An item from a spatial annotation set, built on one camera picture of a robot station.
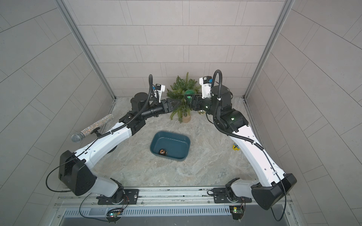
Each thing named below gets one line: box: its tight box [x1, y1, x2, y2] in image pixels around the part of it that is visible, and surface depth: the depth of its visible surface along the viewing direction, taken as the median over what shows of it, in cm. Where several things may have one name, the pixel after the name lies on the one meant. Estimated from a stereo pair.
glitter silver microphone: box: [70, 113, 115, 143], surface depth 72 cm
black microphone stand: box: [90, 127, 102, 138], surface depth 78 cm
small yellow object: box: [232, 142, 241, 151], surface depth 89 cm
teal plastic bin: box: [149, 130, 191, 162], surface depth 91 cm
